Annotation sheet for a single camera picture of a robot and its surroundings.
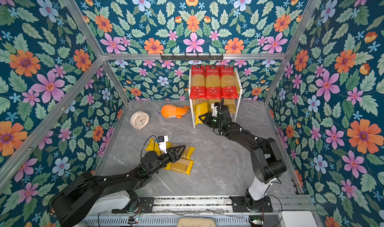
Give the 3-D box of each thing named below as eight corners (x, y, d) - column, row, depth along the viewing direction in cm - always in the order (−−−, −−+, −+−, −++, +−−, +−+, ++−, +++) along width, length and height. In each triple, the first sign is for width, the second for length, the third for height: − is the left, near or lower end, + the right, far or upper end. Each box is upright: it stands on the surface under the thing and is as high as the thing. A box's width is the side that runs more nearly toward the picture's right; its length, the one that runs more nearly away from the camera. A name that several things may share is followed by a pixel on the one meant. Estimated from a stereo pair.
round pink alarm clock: (133, 126, 106) (127, 116, 97) (147, 118, 111) (142, 107, 102) (137, 131, 104) (131, 121, 94) (151, 122, 109) (146, 112, 99)
